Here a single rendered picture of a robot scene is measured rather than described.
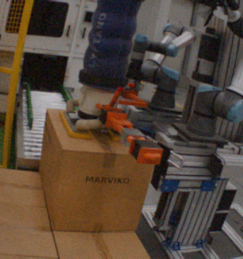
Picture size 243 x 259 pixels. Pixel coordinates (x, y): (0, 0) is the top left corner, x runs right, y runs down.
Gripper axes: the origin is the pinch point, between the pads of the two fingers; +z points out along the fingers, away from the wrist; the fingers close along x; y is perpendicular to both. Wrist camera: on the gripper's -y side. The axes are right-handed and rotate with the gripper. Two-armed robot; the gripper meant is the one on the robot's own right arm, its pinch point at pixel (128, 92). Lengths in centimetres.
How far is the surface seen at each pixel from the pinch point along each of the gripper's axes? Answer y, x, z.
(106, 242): 68, -24, 54
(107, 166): 60, -27, 20
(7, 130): -82, -66, 57
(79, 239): 65, -35, 54
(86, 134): 46, -34, 12
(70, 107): 17.4, -36.1, 8.4
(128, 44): 38, -20, -29
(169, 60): -854, 476, 12
